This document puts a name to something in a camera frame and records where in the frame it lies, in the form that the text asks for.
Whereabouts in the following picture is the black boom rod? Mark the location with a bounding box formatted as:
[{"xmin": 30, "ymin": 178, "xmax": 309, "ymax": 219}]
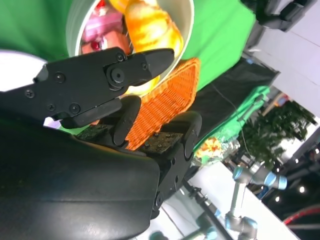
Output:
[{"xmin": 181, "ymin": 178, "xmax": 227, "ymax": 240}]

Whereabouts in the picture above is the green tablecloth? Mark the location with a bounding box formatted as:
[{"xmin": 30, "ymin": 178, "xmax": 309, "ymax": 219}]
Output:
[{"xmin": 0, "ymin": 0, "xmax": 258, "ymax": 137}]

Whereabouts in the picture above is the green cloth on neighbouring table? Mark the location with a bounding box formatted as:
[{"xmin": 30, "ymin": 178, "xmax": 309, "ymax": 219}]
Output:
[{"xmin": 193, "ymin": 85, "xmax": 271, "ymax": 161}]

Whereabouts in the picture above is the pale green bowl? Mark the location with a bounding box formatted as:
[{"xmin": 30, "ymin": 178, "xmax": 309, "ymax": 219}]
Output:
[{"xmin": 65, "ymin": 0, "xmax": 195, "ymax": 96}]

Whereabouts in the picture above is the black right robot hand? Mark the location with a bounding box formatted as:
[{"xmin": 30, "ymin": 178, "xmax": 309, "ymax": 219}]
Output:
[{"xmin": 0, "ymin": 47, "xmax": 203, "ymax": 240}]

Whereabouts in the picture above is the orange striped ring bread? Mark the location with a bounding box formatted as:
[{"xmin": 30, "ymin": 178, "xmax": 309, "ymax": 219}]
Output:
[
  {"xmin": 108, "ymin": 0, "xmax": 131, "ymax": 12},
  {"xmin": 124, "ymin": 0, "xmax": 185, "ymax": 95}
]

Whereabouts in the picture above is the colourful snack bag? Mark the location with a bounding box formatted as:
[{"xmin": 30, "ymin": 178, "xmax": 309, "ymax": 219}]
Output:
[{"xmin": 194, "ymin": 136, "xmax": 241, "ymax": 167}]

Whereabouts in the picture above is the pink layered cake slice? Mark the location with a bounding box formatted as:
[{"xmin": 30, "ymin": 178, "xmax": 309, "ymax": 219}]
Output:
[{"xmin": 82, "ymin": 9, "xmax": 125, "ymax": 42}]

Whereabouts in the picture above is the grey blue-jointed robot arm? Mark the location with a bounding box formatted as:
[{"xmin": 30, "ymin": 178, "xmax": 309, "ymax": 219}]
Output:
[{"xmin": 223, "ymin": 163, "xmax": 288, "ymax": 240}]

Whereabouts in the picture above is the orange wicker basket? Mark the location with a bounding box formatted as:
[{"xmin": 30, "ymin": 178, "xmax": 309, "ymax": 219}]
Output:
[{"xmin": 124, "ymin": 57, "xmax": 202, "ymax": 151}]

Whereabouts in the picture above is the salmon cake slice with cherry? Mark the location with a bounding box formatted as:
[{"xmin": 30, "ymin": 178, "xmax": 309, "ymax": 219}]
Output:
[{"xmin": 80, "ymin": 32, "xmax": 132, "ymax": 55}]

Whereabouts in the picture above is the red cable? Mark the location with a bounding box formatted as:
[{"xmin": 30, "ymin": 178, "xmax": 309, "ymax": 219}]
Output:
[{"xmin": 283, "ymin": 206, "xmax": 320, "ymax": 225}]

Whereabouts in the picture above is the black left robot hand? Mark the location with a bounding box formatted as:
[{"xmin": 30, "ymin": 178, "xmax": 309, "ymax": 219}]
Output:
[{"xmin": 254, "ymin": 0, "xmax": 311, "ymax": 32}]

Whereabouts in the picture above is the black backdrop cloth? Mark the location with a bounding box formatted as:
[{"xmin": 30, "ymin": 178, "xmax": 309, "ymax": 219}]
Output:
[{"xmin": 192, "ymin": 56, "xmax": 280, "ymax": 148}]

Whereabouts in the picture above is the green leafy plant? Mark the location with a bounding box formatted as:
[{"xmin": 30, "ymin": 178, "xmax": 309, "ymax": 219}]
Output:
[{"xmin": 238, "ymin": 99, "xmax": 317, "ymax": 171}]

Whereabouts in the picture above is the lavender plate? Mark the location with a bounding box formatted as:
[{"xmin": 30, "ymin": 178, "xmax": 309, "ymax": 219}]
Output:
[{"xmin": 0, "ymin": 49, "xmax": 63, "ymax": 130}]

